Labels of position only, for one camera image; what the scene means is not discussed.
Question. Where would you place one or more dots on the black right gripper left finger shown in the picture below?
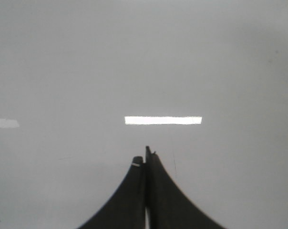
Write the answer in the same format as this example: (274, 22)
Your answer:
(125, 209)

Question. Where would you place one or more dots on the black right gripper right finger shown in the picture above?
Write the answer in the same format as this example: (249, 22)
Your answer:
(168, 207)

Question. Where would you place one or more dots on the white whiteboard with aluminium frame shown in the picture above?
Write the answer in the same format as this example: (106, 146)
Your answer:
(86, 85)

